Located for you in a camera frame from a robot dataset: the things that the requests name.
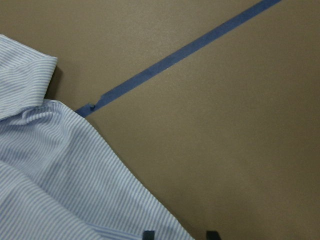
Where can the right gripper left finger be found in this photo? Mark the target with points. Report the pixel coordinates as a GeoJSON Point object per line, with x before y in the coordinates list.
{"type": "Point", "coordinates": [148, 235]}

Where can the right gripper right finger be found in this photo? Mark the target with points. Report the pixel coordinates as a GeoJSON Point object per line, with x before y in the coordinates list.
{"type": "Point", "coordinates": [212, 235]}

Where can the light blue striped shirt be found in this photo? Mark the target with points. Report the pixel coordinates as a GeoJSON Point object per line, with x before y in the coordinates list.
{"type": "Point", "coordinates": [59, 179]}

